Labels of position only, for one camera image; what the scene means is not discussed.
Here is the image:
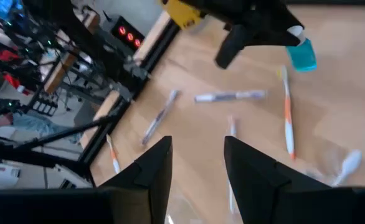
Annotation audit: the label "black diagonal brace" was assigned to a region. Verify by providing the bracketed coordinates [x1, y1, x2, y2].
[0, 113, 121, 162]

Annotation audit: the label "yellow wipes canister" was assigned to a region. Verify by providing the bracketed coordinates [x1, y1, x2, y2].
[160, 0, 204, 31]

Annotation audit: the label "teal mouthwash bottle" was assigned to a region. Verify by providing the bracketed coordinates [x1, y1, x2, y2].
[285, 24, 318, 74]

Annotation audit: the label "orange white toothbrush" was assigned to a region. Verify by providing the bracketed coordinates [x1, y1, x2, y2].
[277, 64, 296, 161]
[330, 149, 363, 187]
[105, 134, 121, 175]

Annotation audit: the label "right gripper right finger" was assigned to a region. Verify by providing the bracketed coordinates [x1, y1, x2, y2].
[223, 136, 351, 224]

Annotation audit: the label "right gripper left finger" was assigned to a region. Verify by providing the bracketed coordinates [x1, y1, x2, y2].
[90, 136, 173, 224]

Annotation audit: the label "wooden bench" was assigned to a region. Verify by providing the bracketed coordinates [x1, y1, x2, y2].
[44, 12, 101, 94]

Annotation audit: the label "black table frame rail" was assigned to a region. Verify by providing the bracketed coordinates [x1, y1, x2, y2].
[78, 20, 183, 167]

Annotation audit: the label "blue lit monitor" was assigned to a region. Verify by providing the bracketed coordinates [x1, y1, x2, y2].
[0, 0, 24, 20]

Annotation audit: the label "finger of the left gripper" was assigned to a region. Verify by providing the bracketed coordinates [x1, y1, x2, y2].
[249, 15, 305, 47]
[215, 24, 255, 68]

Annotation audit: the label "black computer tower lit fans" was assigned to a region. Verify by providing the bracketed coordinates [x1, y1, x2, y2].
[103, 15, 146, 50]

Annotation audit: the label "purple toothbrush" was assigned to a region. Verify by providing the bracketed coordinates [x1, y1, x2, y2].
[194, 89, 267, 103]
[141, 89, 181, 146]

